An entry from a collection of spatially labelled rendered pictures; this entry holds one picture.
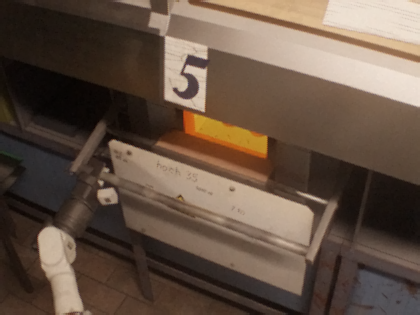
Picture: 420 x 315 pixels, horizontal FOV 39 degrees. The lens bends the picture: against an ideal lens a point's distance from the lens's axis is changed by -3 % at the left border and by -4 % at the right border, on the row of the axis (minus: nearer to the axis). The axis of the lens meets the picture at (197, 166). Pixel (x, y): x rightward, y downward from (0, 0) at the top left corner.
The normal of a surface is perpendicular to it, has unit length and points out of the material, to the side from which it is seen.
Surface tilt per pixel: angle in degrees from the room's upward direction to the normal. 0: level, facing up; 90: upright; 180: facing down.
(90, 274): 0
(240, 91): 80
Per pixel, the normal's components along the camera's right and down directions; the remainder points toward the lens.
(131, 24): -0.40, 0.12
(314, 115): -0.47, 0.51
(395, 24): -0.25, -0.32
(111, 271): -0.05, -0.69
